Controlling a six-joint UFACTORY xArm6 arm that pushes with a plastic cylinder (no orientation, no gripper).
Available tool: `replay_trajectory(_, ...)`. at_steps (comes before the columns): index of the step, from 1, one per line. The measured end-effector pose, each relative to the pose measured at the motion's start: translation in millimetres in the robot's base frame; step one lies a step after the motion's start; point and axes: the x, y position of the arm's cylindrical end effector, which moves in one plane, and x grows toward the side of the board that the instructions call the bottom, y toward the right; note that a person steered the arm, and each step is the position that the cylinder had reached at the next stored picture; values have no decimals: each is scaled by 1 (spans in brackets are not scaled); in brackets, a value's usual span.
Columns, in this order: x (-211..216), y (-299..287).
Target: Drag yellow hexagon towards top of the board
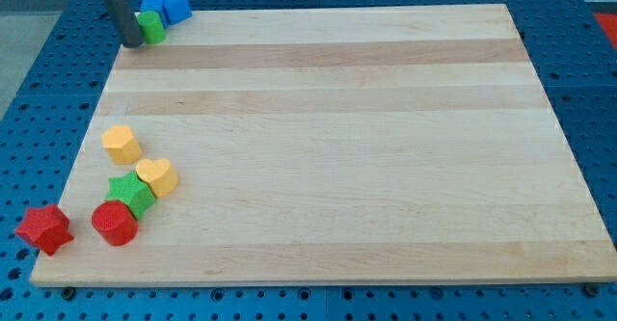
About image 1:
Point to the light wooden board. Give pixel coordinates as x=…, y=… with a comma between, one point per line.
x=391, y=145

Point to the yellow hexagon block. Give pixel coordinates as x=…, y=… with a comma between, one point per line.
x=121, y=144

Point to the yellow heart block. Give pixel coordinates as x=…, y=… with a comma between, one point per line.
x=159, y=175

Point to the green star block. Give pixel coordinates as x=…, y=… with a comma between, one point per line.
x=133, y=192

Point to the blue pentagon block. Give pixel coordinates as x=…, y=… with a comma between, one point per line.
x=177, y=10

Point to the green cylinder block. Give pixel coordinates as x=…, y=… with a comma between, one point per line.
x=152, y=27

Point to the red cylinder block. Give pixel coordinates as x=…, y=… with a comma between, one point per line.
x=114, y=222

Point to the blue cube block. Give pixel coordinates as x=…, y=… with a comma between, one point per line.
x=156, y=6

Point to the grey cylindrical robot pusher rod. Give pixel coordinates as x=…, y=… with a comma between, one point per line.
x=125, y=22

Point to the red star block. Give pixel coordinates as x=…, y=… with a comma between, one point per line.
x=45, y=228

